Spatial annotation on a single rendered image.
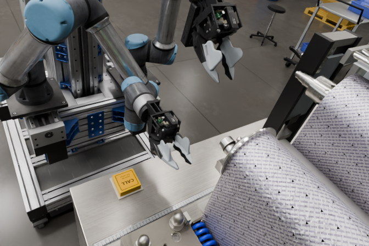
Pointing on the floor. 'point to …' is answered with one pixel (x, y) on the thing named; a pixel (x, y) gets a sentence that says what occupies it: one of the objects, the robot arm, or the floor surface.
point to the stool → (270, 23)
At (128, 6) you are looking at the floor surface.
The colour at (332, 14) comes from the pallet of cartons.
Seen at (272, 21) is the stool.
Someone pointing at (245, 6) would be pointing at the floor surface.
